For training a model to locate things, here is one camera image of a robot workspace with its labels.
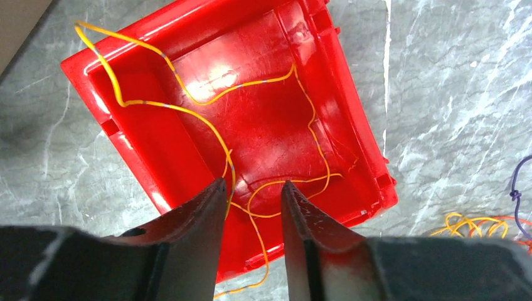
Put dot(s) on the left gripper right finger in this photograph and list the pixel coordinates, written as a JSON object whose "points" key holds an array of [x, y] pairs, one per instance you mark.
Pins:
{"points": [[325, 260]]}

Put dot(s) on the left red plastic bin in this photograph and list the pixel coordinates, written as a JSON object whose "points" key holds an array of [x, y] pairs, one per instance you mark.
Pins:
{"points": [[257, 92]]}

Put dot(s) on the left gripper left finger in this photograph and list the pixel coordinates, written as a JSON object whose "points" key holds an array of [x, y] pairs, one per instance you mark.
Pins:
{"points": [[173, 257]]}

